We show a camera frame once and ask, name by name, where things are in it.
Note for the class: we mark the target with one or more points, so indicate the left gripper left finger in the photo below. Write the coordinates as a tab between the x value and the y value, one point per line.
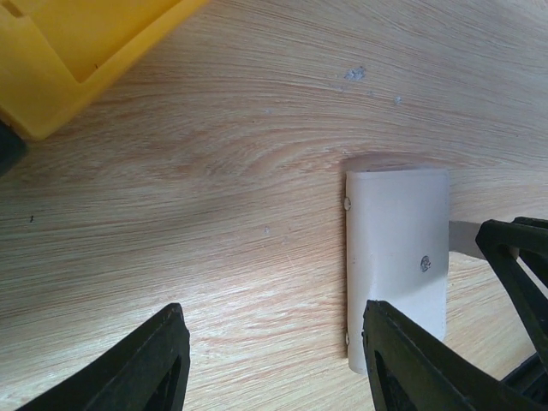
147	370

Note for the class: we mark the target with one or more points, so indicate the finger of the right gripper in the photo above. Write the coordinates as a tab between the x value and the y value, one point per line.
511	249

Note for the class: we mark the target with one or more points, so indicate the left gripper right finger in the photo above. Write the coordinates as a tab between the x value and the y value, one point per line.
409	369

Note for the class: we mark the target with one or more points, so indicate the beige card holder wallet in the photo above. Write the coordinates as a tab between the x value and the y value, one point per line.
397	248

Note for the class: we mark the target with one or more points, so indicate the black bin with red cards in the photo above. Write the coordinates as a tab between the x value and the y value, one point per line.
12	148

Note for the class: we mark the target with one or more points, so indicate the yellow bin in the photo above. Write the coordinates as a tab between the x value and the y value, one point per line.
58	56

